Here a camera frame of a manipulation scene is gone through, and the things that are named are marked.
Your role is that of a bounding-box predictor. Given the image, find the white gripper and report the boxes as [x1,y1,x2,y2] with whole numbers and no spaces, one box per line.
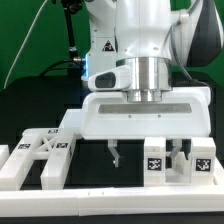
[81,87,211,167]

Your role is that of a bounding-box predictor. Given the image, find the white chair seat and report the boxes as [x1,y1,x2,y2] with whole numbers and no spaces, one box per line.
[154,152,224,186]

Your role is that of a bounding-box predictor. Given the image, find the white chair back frame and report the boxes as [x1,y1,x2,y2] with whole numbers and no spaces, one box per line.
[0,128,80,191]

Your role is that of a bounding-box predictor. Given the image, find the white U-shaped obstacle fence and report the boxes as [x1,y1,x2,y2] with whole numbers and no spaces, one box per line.
[0,162,224,217]

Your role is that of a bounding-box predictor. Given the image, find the white part at left edge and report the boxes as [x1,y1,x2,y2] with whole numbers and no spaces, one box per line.
[0,145,9,169]

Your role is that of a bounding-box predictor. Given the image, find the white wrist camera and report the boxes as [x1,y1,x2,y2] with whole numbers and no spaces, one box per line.
[88,65,131,91]

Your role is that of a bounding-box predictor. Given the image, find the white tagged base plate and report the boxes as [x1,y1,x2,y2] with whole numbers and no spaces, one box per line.
[59,109,82,138]

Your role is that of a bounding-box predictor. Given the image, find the black cables at base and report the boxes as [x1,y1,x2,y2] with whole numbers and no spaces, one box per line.
[39,57,87,78]

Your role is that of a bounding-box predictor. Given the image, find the grey braided cable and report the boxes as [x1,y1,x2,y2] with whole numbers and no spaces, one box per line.
[168,0,211,88]

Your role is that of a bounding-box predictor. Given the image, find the black camera stand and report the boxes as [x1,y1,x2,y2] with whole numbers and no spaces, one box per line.
[51,0,83,76]

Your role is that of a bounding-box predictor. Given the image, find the white cable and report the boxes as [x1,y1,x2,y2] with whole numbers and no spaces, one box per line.
[3,0,50,90]

